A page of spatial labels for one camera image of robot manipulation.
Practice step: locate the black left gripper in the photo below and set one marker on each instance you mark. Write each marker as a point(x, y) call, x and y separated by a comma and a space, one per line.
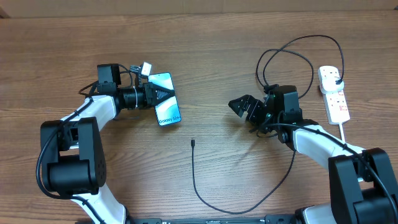
point(150, 97)

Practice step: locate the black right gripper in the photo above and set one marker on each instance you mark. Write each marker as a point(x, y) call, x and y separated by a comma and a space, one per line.
point(247, 102)

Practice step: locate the blue Galaxy smartphone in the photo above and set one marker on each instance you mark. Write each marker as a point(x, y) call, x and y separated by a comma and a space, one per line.
point(167, 112)

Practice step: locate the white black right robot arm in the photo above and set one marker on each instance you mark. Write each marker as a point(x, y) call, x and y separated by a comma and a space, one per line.
point(363, 186)

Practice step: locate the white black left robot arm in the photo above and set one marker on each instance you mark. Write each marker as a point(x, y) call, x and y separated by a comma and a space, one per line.
point(71, 164)

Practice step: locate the white power strip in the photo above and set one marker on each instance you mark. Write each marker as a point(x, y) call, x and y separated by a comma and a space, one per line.
point(335, 103)

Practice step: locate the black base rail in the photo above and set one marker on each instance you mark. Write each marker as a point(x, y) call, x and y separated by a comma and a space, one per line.
point(268, 219)

